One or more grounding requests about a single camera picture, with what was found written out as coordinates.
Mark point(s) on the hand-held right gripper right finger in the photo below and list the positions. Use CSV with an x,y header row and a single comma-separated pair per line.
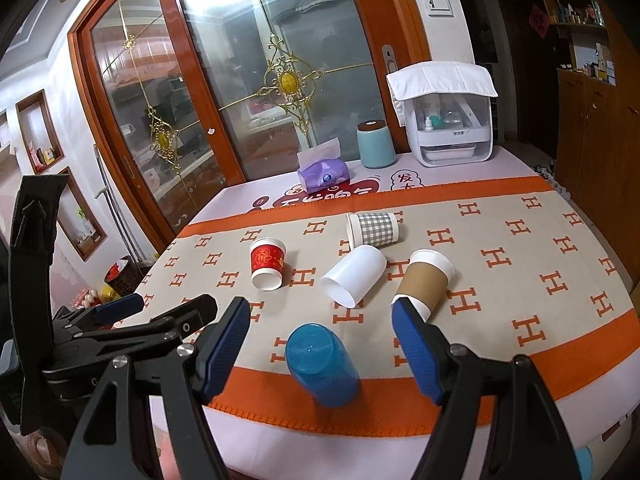
x,y
416,355

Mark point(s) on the white wall switch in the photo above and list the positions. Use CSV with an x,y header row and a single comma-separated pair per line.
x,y
438,5

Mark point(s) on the wooden shelf with bottles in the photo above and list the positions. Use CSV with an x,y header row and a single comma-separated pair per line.
x,y
580,10

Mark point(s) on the wooden sliding glass door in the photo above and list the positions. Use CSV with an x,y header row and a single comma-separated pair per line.
x,y
200,85

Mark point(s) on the wooden wall niche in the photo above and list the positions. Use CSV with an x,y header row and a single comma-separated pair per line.
x,y
82,215
37,130

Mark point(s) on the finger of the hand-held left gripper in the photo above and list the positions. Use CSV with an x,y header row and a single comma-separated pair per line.
x,y
120,306
192,311

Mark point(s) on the dark trash bin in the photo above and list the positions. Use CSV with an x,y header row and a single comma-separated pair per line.
x,y
122,275

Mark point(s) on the red paper wall decoration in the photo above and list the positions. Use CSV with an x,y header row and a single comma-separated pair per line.
x,y
539,19

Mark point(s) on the teal canister with lid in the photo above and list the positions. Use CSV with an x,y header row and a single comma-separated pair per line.
x,y
376,147

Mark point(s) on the brown paper cup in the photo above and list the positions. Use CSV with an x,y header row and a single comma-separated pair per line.
x,y
424,282

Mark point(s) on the wooden cabinet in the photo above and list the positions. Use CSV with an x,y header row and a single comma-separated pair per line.
x,y
595,160

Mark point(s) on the blue plastic cup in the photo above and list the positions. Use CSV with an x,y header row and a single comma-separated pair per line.
x,y
320,362

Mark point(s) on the printed pink tablecloth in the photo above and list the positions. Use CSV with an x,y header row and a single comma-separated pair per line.
x,y
452,172

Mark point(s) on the white countertop sterilizer cabinet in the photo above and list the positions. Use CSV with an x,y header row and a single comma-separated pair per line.
x,y
450,145

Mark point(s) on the white plastic cup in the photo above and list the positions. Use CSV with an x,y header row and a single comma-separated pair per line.
x,y
356,272

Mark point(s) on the red paper cup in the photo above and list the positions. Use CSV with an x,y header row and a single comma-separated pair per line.
x,y
267,260

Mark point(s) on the white metal pole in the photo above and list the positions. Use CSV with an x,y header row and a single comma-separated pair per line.
x,y
117,210

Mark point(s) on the orange and beige patterned blanket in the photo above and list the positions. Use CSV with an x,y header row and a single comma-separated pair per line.
x,y
500,270

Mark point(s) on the purple tissue box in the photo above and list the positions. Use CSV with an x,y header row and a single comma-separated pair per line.
x,y
322,174

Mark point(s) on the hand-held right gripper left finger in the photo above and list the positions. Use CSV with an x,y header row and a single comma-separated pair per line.
x,y
226,350

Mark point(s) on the white folded cloth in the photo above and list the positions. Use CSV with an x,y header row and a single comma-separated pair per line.
x,y
440,80

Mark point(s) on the plaid paper cup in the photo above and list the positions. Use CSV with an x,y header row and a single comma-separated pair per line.
x,y
375,229

